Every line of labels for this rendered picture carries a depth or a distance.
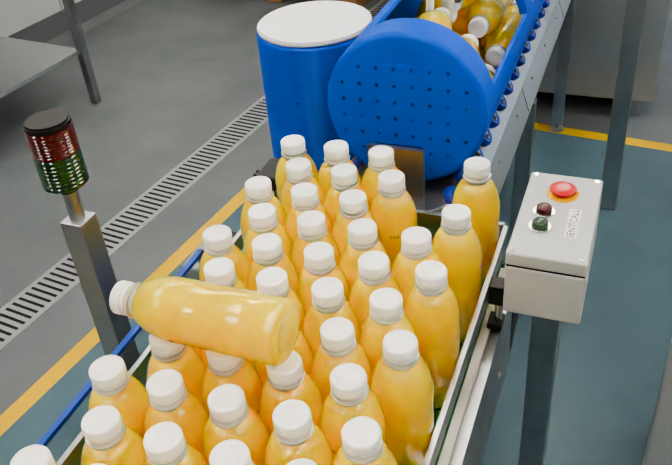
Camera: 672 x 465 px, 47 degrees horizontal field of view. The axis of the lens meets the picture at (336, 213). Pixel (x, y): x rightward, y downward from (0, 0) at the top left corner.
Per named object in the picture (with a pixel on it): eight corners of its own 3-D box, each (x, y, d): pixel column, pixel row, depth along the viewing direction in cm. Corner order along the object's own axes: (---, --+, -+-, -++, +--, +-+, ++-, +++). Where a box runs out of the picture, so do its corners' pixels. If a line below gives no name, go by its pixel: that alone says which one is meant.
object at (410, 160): (427, 205, 138) (427, 144, 131) (424, 213, 136) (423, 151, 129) (374, 198, 141) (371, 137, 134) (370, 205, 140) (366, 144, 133)
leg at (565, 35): (564, 126, 343) (578, -14, 308) (562, 133, 339) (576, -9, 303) (550, 125, 345) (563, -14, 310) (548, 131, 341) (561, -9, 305)
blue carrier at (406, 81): (555, 12, 202) (565, -103, 186) (484, 192, 136) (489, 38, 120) (448, 7, 212) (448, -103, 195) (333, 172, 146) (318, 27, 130)
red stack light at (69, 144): (89, 142, 107) (82, 117, 105) (60, 165, 102) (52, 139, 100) (52, 137, 109) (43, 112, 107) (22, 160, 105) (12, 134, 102)
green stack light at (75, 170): (98, 173, 110) (89, 142, 107) (71, 197, 105) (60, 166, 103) (61, 167, 112) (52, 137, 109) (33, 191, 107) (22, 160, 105)
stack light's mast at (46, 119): (108, 208, 114) (79, 110, 104) (82, 233, 109) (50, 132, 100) (73, 202, 116) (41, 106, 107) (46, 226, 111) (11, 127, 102)
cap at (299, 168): (285, 183, 118) (283, 173, 117) (288, 169, 121) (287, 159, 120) (310, 183, 117) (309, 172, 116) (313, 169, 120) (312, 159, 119)
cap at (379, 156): (396, 168, 119) (396, 158, 118) (371, 172, 118) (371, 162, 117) (391, 155, 122) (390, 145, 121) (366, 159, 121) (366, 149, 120)
